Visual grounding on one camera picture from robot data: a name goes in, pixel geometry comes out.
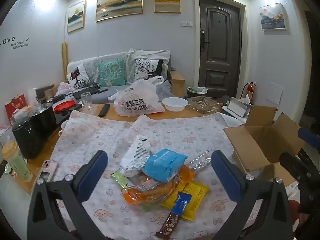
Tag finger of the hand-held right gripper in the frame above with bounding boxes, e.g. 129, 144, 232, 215
299, 127, 320, 153
279, 148, 320, 188

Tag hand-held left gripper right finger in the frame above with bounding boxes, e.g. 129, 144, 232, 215
211, 150, 299, 240

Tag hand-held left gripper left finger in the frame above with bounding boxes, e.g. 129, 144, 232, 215
27, 150, 108, 240

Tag brown cardboard box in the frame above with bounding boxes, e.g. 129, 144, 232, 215
223, 104, 307, 189

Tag white snack packet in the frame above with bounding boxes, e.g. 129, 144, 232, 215
119, 135, 152, 178

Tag orange translucent snack packet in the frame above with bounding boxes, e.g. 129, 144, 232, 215
121, 165, 195, 205

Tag blue snack packet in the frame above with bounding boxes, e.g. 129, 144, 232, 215
145, 149, 188, 183

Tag green snack packet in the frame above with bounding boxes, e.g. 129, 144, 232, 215
111, 170, 133, 188

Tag clear plastic snack wrapper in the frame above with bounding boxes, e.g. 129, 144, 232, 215
187, 148, 215, 172

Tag yellow snack packet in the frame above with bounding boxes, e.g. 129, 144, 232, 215
160, 180, 210, 222

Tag pink phone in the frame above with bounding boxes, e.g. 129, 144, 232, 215
36, 160, 59, 184

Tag white plastic sheet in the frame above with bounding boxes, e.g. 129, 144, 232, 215
220, 105, 247, 126

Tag blue and brown chocolate bar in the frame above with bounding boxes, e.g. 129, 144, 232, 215
155, 191, 192, 239

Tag black remote control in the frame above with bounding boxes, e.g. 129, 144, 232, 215
98, 104, 110, 117

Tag pink cartoon printed cloth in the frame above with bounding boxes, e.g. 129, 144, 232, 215
49, 109, 253, 240

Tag metal tissue box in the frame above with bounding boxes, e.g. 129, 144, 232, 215
221, 94, 253, 118

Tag wide black pot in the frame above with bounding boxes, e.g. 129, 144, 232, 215
27, 104, 57, 140

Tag red round lid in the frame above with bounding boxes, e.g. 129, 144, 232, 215
54, 100, 77, 113

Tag green drink bottle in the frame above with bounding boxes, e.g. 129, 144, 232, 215
2, 140, 33, 182

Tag red fire extinguisher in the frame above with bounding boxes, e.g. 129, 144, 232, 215
242, 81, 257, 104

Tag glass ashtray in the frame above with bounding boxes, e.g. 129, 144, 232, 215
187, 95, 223, 113

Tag wine glass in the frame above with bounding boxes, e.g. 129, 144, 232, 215
80, 92, 97, 114

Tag black laptop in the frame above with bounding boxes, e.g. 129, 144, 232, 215
72, 86, 109, 99

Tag white bowl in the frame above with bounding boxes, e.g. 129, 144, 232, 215
162, 97, 188, 112

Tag trash bin with green bag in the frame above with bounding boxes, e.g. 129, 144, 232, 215
187, 86, 208, 98

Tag white printed plastic bag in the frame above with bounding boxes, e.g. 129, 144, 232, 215
108, 76, 165, 117

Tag white cushion black red print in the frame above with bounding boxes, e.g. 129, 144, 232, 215
67, 63, 89, 90

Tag red gift bag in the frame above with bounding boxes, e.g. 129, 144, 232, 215
5, 94, 28, 124

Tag wooden side table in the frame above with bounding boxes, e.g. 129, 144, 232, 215
169, 71, 185, 98

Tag teal tree print cushion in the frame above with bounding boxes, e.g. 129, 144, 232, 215
97, 60, 126, 87

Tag grey sofa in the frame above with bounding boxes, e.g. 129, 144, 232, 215
67, 50, 173, 103

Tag white tree print cushion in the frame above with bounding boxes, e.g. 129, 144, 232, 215
134, 59, 163, 83

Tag rolled bamboo mat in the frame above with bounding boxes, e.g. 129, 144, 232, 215
62, 42, 69, 82

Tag white framed blue mountain painting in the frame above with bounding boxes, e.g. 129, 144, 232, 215
259, 3, 287, 31

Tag dark brown door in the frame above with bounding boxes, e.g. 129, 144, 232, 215
199, 0, 242, 98

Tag white tree-print cushion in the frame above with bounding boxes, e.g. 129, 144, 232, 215
126, 48, 171, 83

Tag small framed mountain painting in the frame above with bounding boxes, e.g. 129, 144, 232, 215
67, 0, 86, 33

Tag wide framed golden tree painting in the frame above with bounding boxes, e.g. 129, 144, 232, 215
95, 0, 144, 22

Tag white wall panel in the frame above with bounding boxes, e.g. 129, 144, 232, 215
266, 81, 284, 103

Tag black door lock handle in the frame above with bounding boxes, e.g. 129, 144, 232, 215
201, 30, 211, 52

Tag black lettering wall sticker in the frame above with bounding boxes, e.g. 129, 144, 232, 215
0, 36, 30, 49

